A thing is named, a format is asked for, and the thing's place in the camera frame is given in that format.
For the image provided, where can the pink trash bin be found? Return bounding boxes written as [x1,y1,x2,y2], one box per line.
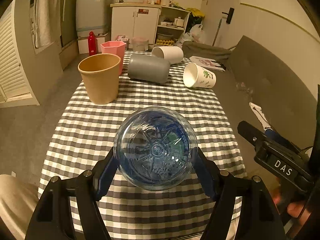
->
[132,37,149,51]

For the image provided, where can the white louvered wardrobe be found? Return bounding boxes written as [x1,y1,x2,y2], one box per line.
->
[0,1,39,108]

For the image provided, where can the person's left leg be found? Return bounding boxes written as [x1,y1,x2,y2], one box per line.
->
[1,174,39,239]

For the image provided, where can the red thermos bottle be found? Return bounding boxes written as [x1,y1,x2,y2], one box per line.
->
[87,31,97,56]

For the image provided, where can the white plastic bags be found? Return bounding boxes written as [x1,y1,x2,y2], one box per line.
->
[177,24,206,47]

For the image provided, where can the blue cut plastic bottle cup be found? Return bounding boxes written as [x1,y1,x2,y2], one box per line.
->
[113,107,198,191]

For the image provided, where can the white open shelf unit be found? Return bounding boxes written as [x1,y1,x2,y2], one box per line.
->
[155,5,190,46]

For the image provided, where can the white plastic cup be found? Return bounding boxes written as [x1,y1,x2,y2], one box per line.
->
[151,46,184,64]

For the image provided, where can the white printed bag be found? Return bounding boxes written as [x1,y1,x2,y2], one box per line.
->
[116,35,130,50]

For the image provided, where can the pink hexagonal cup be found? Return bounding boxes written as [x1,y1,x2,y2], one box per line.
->
[100,41,126,75]

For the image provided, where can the dark folded blanket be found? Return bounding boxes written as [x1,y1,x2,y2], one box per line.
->
[182,41,232,61]

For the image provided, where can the hanging white towel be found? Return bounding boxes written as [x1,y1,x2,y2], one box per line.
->
[33,0,61,49]

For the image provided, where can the white platform box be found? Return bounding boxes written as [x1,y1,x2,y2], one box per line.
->
[77,33,111,54]

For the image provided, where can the grey white checkered tablecloth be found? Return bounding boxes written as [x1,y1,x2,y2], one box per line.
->
[38,59,246,239]

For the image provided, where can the person's right hand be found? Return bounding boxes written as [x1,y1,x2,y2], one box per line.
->
[272,189,311,223]

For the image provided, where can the brown paper cup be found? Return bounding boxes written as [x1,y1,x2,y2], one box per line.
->
[78,54,120,105]

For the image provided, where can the dark green sofa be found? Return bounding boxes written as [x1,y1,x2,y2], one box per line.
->
[213,36,317,186]

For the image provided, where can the printed paper booklet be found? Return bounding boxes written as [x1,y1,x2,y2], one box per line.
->
[189,56,226,72]

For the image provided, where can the white printed paper cup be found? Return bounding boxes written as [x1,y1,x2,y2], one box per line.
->
[183,63,216,88]

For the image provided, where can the white sink cabinet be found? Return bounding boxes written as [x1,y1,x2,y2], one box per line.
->
[111,3,161,47]

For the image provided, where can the grey plastic cup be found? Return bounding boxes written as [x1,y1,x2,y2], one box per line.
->
[127,54,170,85]

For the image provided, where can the black door handle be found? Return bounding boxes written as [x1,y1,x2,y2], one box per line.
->
[222,7,234,24]

